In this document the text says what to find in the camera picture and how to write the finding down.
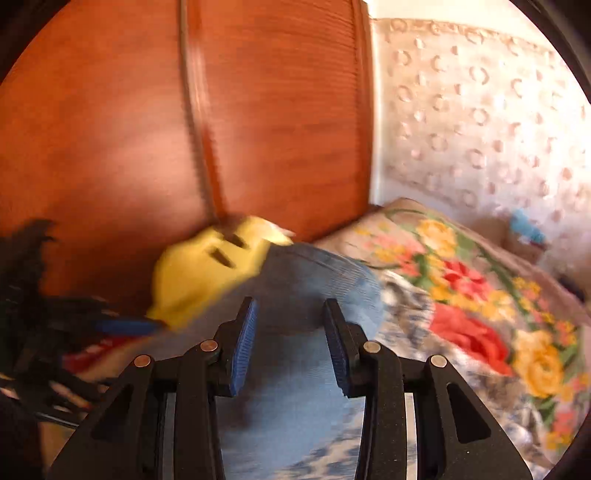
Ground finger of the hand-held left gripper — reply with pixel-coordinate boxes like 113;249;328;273
90;316;164;339

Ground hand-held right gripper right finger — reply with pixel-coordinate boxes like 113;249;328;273
322;299;546;480

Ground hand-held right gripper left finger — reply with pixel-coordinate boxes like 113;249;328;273
46;296;259;480

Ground blue denim pants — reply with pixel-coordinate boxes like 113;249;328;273
185;244;385;472

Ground yellow plush toy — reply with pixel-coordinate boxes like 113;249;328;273
147;215;296;330

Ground grey colourful flower blanket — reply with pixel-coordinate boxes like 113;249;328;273
314;198;591;467

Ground wooden slatted wardrobe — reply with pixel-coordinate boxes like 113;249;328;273
0;0;375;324

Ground cardboard box with teal cloth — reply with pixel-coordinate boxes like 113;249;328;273
508;210;549;259

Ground circle-pattern sheer curtain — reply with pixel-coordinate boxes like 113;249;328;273
369;18;591;259

